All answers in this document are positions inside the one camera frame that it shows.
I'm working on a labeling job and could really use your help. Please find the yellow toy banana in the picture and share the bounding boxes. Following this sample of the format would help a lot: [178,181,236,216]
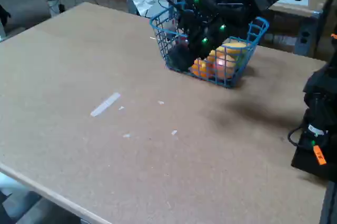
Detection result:
[207,42,250,63]

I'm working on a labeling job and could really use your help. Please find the pink orange toy fruit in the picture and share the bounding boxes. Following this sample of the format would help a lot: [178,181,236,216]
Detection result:
[212,54,237,80]

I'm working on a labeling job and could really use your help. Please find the light green toy apple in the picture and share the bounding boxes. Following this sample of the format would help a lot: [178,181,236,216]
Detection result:
[235,49,249,66]

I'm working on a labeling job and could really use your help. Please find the long white tape strip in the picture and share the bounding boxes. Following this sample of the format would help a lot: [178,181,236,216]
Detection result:
[90,92,121,118]

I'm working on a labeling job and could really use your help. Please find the brown wooden workbench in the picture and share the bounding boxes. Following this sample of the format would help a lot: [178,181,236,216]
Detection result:
[268,0,324,18]

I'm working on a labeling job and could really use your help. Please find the orange label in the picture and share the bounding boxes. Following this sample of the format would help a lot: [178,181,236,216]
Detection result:
[313,145,327,166]

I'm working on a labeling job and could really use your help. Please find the black chair part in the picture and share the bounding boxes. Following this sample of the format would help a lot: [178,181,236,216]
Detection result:
[0,5,12,27]

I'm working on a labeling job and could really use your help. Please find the blue wire basket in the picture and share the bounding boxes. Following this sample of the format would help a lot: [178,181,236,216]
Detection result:
[149,2,270,89]

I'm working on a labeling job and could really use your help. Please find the black base cable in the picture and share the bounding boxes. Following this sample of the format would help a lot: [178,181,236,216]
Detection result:
[288,125,310,149]

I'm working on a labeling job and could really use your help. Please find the black metal frame post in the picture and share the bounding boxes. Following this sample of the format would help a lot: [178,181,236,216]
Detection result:
[319,179,337,224]

